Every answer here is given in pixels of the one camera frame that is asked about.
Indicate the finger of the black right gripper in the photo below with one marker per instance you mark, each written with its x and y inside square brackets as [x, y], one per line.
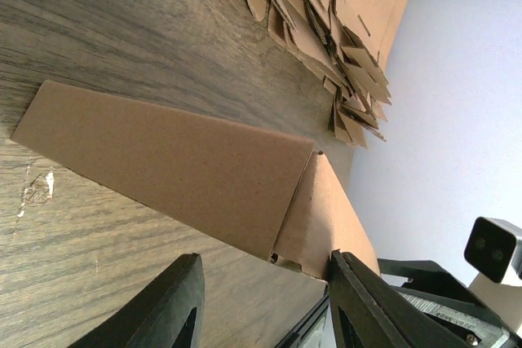
[438, 295]

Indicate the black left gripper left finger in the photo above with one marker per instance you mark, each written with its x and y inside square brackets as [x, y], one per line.
[167, 313]

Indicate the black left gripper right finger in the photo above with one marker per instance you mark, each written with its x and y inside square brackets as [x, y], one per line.
[368, 312]

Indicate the cardboard box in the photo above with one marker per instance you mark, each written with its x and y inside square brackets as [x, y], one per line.
[274, 196]

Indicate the stack of flat cardboard blanks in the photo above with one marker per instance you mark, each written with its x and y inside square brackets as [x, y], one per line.
[345, 43]

